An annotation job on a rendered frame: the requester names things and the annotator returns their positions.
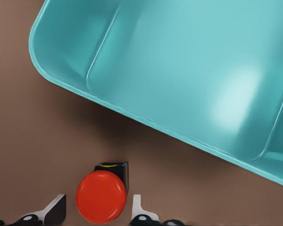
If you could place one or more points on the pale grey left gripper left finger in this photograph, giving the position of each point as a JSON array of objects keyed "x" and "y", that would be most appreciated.
[{"x": 53, "y": 212}]

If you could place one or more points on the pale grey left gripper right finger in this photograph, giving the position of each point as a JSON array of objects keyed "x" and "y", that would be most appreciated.
[{"x": 139, "y": 210}]

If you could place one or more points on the red push button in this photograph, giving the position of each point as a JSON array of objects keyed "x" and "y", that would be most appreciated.
[{"x": 101, "y": 196}]

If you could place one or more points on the blue storage box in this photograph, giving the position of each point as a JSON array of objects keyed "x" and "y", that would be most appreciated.
[{"x": 179, "y": 70}]

